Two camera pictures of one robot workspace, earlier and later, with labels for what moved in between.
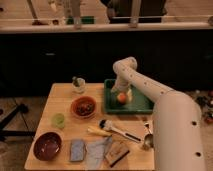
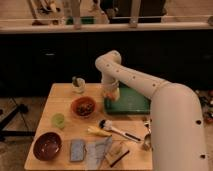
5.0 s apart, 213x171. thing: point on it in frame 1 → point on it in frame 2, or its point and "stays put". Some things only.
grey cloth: (95, 152) stays put
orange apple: (122, 98) → (110, 95)
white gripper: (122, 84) → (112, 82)
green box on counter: (83, 20) stays put
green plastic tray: (140, 104) stays put
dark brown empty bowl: (47, 145) stays put
